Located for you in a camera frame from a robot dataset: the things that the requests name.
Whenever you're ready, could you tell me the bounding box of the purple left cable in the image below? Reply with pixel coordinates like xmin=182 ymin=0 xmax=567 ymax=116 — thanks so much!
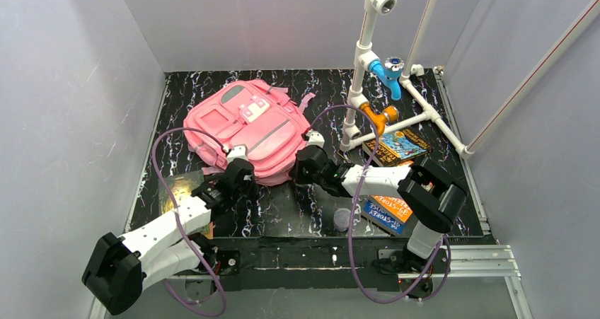
xmin=151 ymin=127 xmax=236 ymax=319

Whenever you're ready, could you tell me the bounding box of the purple cable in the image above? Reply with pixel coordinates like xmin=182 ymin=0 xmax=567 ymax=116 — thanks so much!
xmin=151 ymin=127 xmax=236 ymax=319
xmin=306 ymin=104 xmax=452 ymax=305

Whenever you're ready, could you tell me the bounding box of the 169-storey treehouse book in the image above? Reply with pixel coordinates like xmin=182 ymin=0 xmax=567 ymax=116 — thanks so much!
xmin=373 ymin=128 xmax=433 ymax=167

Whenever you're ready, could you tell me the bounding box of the aluminium frame rail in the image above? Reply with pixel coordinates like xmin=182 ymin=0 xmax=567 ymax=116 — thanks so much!
xmin=86 ymin=245 xmax=533 ymax=319

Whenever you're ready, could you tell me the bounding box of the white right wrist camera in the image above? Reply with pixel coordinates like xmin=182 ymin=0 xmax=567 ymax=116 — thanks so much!
xmin=302 ymin=129 xmax=325 ymax=149

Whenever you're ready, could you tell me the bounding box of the green gold book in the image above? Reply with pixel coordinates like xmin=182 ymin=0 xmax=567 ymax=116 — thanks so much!
xmin=158 ymin=170 xmax=214 ymax=239

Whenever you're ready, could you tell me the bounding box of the orange pipe fitting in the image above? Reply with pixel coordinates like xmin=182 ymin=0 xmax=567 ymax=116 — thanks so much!
xmin=359 ymin=102 xmax=399 ymax=136

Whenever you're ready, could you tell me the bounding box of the blue 91-storey treehouse book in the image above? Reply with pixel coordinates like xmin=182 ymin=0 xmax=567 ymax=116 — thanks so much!
xmin=362 ymin=201 xmax=405 ymax=237

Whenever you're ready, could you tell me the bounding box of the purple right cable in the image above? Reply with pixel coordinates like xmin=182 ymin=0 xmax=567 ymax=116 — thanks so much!
xmin=306 ymin=104 xmax=452 ymax=305

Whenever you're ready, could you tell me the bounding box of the orange 39-storey treehouse book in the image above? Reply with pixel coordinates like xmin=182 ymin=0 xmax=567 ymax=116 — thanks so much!
xmin=368 ymin=194 xmax=413 ymax=224

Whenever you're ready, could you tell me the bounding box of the white wall conduit pipe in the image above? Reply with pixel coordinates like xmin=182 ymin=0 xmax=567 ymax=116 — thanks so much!
xmin=461 ymin=0 xmax=599 ymax=158

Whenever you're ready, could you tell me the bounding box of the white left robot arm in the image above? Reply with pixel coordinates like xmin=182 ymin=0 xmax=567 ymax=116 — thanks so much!
xmin=81 ymin=158 xmax=258 ymax=315

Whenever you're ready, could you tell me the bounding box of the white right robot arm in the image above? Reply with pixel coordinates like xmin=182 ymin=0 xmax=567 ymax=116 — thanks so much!
xmin=289 ymin=145 xmax=468 ymax=260

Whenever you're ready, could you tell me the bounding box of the white PVC pipe frame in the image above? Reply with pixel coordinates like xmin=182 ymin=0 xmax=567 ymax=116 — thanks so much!
xmin=340 ymin=0 xmax=474 ymax=159

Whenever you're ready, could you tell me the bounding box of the pink student backpack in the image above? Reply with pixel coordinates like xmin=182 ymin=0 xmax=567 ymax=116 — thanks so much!
xmin=183 ymin=79 xmax=310 ymax=186

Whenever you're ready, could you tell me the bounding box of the blue pipe valve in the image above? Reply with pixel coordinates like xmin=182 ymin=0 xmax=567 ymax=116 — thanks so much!
xmin=367 ymin=57 xmax=405 ymax=100

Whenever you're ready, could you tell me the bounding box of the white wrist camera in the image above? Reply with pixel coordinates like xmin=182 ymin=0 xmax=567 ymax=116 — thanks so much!
xmin=226 ymin=144 xmax=248 ymax=163
xmin=302 ymin=129 xmax=325 ymax=149

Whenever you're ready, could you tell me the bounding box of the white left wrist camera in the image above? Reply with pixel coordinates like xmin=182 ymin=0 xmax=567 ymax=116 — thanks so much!
xmin=226 ymin=144 xmax=248 ymax=163

